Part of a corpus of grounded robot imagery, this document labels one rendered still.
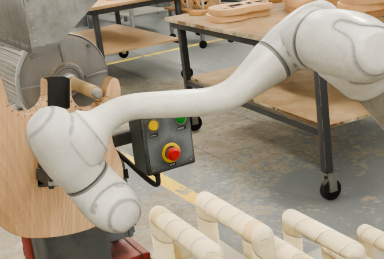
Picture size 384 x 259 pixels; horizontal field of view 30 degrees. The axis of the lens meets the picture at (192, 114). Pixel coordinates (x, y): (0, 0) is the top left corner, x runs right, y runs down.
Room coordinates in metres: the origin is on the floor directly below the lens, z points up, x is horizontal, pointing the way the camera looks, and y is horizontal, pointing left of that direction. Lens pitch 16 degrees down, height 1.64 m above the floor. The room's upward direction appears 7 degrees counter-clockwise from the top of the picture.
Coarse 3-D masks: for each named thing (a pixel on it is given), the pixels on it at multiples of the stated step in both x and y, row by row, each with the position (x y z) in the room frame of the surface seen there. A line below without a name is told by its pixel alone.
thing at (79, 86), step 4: (72, 80) 1.81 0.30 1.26; (76, 80) 1.80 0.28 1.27; (80, 80) 1.79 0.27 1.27; (72, 84) 1.80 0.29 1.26; (76, 84) 1.78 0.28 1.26; (80, 84) 1.76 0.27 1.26; (84, 84) 1.74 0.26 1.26; (88, 84) 1.73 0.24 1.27; (72, 88) 1.80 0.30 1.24; (76, 88) 1.77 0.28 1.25; (80, 88) 1.75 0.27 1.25; (84, 88) 1.72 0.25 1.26; (88, 88) 1.71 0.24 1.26; (92, 88) 1.69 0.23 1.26; (100, 88) 1.70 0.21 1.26; (80, 92) 1.75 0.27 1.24; (84, 92) 1.72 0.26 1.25; (88, 92) 1.70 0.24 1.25; (88, 96) 1.71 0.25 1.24; (92, 96) 1.69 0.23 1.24
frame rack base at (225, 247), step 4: (220, 240) 1.11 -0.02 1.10; (220, 244) 1.10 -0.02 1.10; (224, 244) 1.10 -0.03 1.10; (224, 248) 1.08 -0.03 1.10; (228, 248) 1.08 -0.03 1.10; (232, 248) 1.08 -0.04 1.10; (224, 252) 1.07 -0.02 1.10; (228, 252) 1.07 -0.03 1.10; (232, 252) 1.06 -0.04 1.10; (236, 252) 1.06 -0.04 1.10; (224, 256) 1.05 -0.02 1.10; (228, 256) 1.05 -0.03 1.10; (232, 256) 1.05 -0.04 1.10; (236, 256) 1.05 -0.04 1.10; (240, 256) 1.05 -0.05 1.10; (244, 256) 1.05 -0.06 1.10
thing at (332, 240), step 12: (288, 216) 1.12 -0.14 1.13; (300, 216) 1.11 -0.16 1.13; (300, 228) 1.09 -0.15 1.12; (312, 228) 1.06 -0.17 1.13; (324, 228) 1.05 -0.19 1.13; (312, 240) 1.07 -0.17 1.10; (324, 240) 1.03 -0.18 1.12; (336, 240) 1.01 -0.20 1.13; (348, 240) 1.00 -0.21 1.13; (336, 252) 1.00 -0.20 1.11; (348, 252) 0.98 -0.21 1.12; (360, 252) 0.97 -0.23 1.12
